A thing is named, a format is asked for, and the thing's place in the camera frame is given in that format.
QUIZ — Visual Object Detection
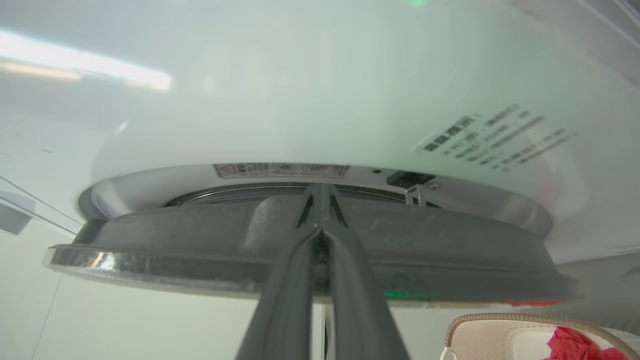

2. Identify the white warning label sticker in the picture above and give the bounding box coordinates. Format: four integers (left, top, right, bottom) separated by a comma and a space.
214, 163, 350, 180

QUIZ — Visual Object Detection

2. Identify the metal door latch hook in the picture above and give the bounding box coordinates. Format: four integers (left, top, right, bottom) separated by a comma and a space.
404, 184, 441, 208

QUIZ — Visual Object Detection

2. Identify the beige laundry basket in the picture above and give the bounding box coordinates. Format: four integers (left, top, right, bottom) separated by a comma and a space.
440, 313, 640, 360

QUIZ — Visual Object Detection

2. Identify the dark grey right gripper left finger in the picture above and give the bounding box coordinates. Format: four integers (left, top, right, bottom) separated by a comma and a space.
235, 183, 323, 360

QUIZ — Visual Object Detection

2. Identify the red garment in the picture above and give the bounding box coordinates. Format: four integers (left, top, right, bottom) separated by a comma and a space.
545, 327, 629, 360

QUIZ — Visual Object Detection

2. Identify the white washing machine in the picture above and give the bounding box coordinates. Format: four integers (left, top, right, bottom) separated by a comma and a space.
0, 0, 640, 266

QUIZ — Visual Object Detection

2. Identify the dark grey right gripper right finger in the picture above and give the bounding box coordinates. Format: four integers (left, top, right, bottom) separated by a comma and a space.
321, 183, 411, 360

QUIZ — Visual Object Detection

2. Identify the round grey washing machine door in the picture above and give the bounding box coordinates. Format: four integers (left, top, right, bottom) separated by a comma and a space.
43, 183, 577, 304

